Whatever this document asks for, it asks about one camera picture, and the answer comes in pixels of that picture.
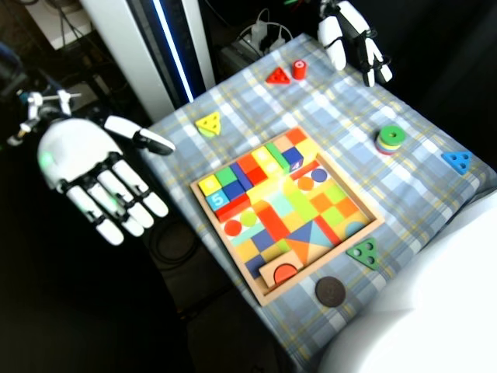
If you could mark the dark grey box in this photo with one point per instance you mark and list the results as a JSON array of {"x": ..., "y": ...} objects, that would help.
[{"x": 233, "y": 58}]

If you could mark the white box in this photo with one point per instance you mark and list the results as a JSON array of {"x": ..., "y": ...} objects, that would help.
[{"x": 58, "y": 35}]

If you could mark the blue cube with number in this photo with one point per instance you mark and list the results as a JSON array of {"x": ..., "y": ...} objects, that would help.
[{"x": 292, "y": 156}]

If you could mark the blue triangle block with holes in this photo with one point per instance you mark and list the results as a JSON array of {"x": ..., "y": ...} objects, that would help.
[{"x": 456, "y": 161}]

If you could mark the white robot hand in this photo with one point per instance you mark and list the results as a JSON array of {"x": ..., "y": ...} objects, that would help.
[
  {"x": 77, "y": 155},
  {"x": 353, "y": 17}
]

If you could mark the red triangle block with holes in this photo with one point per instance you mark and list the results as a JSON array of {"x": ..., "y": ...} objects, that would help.
[{"x": 277, "y": 76}]

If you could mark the wooden tray with coloured pattern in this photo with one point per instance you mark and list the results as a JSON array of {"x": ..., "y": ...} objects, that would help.
[{"x": 330, "y": 202}]

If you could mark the white robot body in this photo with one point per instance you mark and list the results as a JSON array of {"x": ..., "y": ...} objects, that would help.
[{"x": 427, "y": 311}]

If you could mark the red cylinder block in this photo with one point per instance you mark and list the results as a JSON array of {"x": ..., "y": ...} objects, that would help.
[{"x": 299, "y": 70}]

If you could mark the white column with blue light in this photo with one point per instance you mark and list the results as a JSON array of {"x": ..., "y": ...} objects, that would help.
[{"x": 128, "y": 46}]

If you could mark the yellow triangle block with holes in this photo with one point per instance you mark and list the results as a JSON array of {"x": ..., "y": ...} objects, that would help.
[{"x": 207, "y": 122}]

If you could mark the green triangle block with holes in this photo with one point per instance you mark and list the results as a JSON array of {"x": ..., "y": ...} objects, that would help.
[{"x": 364, "y": 252}]

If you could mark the wooden arch block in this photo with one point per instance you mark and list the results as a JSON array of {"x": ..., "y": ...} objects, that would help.
[{"x": 268, "y": 272}]

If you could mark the white power strip with plugs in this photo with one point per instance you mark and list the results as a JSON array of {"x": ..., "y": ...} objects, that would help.
[{"x": 258, "y": 37}]

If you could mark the plaid cloth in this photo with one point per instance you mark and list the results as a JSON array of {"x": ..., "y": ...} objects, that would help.
[{"x": 349, "y": 97}]

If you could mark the dark brown round disc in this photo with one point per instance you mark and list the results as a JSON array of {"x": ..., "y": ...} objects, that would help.
[{"x": 330, "y": 291}]

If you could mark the light blue cube with five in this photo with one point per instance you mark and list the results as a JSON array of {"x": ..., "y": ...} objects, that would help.
[{"x": 218, "y": 201}]

